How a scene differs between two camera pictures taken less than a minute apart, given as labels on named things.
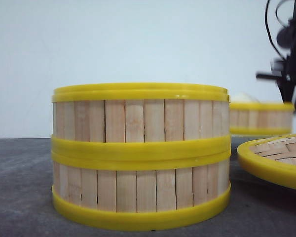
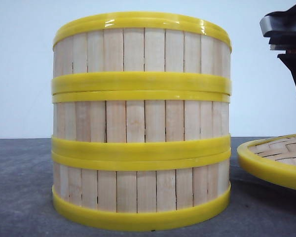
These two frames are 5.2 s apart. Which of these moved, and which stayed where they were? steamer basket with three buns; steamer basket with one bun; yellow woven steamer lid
Moved: steamer basket with one bun
Stayed: steamer basket with three buns; yellow woven steamer lid
